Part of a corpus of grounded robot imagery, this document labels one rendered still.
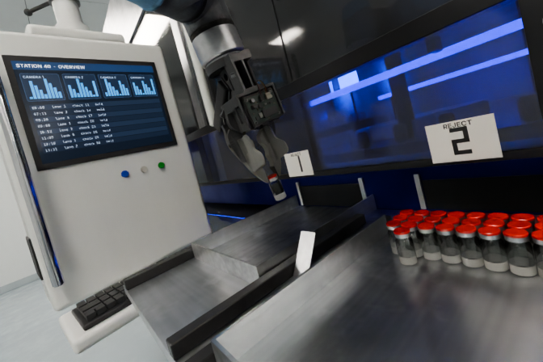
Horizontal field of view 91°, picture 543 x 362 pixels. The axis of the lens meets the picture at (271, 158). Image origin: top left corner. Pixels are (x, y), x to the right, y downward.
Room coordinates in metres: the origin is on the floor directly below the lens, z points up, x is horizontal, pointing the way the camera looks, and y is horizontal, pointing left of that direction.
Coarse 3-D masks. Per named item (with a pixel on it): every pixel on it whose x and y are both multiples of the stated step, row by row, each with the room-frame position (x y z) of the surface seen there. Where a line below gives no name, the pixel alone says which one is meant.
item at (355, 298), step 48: (384, 240) 0.43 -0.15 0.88; (288, 288) 0.31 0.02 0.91; (336, 288) 0.33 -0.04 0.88; (384, 288) 0.31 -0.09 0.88; (432, 288) 0.29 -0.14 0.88; (480, 288) 0.27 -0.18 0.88; (528, 288) 0.25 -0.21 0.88; (240, 336) 0.26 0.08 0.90; (288, 336) 0.27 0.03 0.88; (336, 336) 0.25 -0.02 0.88; (384, 336) 0.24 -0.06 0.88; (432, 336) 0.23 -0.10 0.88; (480, 336) 0.21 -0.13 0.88; (528, 336) 0.20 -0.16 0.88
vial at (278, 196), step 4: (276, 176) 0.47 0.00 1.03; (272, 180) 0.46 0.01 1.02; (276, 180) 0.47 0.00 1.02; (272, 184) 0.46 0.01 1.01; (276, 184) 0.46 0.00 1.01; (280, 184) 0.47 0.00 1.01; (272, 188) 0.46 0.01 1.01; (276, 188) 0.46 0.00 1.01; (280, 188) 0.47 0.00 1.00; (272, 192) 0.47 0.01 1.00; (276, 192) 0.46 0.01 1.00; (280, 192) 0.46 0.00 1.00; (284, 192) 0.47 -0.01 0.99; (276, 196) 0.47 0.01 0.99; (280, 196) 0.46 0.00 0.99; (284, 196) 0.47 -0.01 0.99; (276, 200) 0.47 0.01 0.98
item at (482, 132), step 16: (432, 128) 0.40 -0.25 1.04; (480, 128) 0.36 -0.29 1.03; (496, 128) 0.35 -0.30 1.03; (432, 144) 0.41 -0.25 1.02; (448, 144) 0.39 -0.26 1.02; (464, 144) 0.38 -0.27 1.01; (480, 144) 0.36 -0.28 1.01; (496, 144) 0.35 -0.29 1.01; (432, 160) 0.41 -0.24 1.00; (448, 160) 0.40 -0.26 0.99; (464, 160) 0.38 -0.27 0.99
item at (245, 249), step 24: (264, 216) 0.71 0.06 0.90; (288, 216) 0.71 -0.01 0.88; (312, 216) 0.66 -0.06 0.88; (336, 216) 0.51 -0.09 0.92; (216, 240) 0.62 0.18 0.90; (240, 240) 0.62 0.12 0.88; (264, 240) 0.58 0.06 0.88; (288, 240) 0.54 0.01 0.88; (216, 264) 0.50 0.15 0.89; (240, 264) 0.42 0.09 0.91; (264, 264) 0.39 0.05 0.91
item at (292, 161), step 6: (306, 150) 0.62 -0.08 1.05; (288, 156) 0.67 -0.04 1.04; (294, 156) 0.65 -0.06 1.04; (300, 156) 0.63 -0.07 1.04; (306, 156) 0.62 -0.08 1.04; (288, 162) 0.67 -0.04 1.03; (294, 162) 0.65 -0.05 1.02; (306, 162) 0.62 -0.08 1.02; (288, 168) 0.67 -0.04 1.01; (294, 168) 0.66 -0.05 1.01; (300, 168) 0.64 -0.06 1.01; (306, 168) 0.63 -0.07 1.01; (312, 168) 0.61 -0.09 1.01; (294, 174) 0.66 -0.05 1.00; (300, 174) 0.65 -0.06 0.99; (306, 174) 0.63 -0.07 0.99; (312, 174) 0.62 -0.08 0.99
